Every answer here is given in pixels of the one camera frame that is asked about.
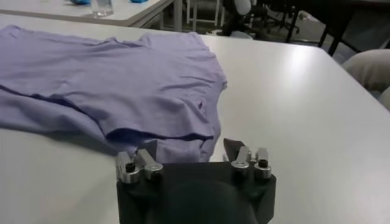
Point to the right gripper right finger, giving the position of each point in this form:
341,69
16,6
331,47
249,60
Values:
250,165

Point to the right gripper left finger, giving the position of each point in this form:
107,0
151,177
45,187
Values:
140,169

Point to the purple T-shirt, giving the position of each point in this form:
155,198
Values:
122,76

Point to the seated person beige trousers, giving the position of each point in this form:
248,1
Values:
368,70

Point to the black office chair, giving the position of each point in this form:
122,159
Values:
274,15

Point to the white rectangular table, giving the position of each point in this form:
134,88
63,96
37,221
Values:
205,12
61,12

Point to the clear plastic water bottle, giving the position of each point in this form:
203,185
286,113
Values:
102,7

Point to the blue snack packet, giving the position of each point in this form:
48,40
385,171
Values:
138,1
80,1

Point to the black table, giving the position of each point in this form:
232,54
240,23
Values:
335,18

